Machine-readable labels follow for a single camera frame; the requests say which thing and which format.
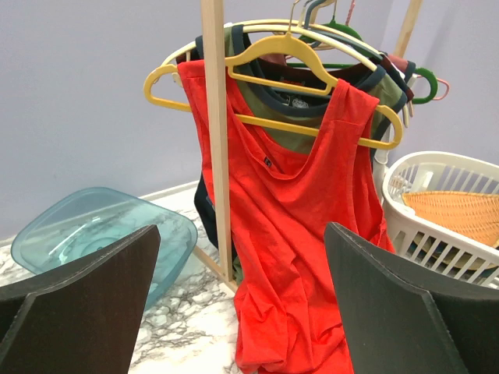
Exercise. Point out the red tank top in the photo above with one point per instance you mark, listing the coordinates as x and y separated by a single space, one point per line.
280 203

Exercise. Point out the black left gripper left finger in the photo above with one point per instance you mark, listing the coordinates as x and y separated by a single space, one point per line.
83 316

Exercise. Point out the blue plastic tub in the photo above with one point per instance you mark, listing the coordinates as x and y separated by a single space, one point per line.
91 219

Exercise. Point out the wooden clothes rack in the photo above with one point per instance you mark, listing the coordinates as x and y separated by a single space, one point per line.
212 15

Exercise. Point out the cream wooden hanger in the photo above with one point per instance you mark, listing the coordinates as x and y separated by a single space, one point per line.
280 26

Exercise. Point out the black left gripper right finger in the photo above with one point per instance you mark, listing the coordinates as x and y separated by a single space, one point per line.
400 317

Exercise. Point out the blue plastic hanger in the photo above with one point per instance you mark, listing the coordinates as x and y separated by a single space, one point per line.
335 30

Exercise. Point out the green velvet hanger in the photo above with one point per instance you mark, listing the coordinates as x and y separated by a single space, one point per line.
421 72

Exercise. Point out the dark maroon tank top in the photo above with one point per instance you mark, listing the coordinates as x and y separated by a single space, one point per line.
202 201

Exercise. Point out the white laundry basket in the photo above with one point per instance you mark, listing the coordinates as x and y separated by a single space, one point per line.
430 245

